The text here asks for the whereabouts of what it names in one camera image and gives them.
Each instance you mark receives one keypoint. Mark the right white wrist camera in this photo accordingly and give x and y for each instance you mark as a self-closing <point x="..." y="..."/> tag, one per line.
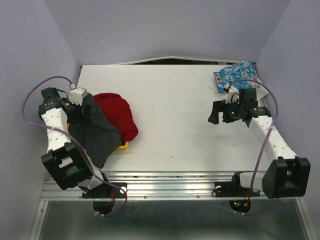
<point x="232" y="94"/>

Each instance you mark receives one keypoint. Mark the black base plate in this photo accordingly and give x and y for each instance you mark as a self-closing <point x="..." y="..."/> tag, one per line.
<point x="108" y="201"/>
<point x="241" y="196"/>

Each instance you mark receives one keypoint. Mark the yellow plastic tray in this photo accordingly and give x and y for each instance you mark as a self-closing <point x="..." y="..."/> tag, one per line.
<point x="123" y="147"/>

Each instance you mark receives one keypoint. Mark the red skirt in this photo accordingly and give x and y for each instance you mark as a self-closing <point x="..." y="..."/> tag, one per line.
<point x="118" y="112"/>

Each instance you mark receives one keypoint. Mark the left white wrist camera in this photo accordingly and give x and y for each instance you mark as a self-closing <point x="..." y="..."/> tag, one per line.
<point x="77" y="95"/>

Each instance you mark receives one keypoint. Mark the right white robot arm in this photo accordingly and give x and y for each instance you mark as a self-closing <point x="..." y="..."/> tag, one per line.
<point x="287" y="175"/>

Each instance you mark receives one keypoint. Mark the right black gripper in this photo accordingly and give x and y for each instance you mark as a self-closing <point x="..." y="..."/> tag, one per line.
<point x="219" y="106"/>

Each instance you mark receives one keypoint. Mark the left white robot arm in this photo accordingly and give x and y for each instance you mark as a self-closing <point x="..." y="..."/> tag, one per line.
<point x="65" y="160"/>

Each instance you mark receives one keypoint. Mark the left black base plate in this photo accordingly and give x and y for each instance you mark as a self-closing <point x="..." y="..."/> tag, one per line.
<point x="108" y="201"/>

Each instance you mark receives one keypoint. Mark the white paper sheet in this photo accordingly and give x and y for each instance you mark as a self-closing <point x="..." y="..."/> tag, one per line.
<point x="261" y="91"/>

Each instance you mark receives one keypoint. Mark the blue floral skirt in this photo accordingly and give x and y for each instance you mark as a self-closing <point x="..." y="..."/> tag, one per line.
<point x="244" y="70"/>

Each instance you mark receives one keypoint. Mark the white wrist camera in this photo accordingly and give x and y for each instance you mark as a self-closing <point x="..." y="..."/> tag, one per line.
<point x="232" y="94"/>
<point x="77" y="95"/>

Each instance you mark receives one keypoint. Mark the dark grey dotted skirt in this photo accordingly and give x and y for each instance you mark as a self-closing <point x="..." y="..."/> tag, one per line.
<point x="96" y="135"/>

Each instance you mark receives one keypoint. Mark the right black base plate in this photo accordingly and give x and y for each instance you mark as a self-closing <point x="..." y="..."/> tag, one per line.
<point x="241" y="196"/>

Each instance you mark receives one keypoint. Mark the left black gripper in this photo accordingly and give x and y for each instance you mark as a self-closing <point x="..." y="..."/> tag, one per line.
<point x="78" y="119"/>

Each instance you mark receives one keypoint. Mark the aluminium mounting rail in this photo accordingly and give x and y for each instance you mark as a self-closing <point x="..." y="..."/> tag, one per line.
<point x="169" y="185"/>

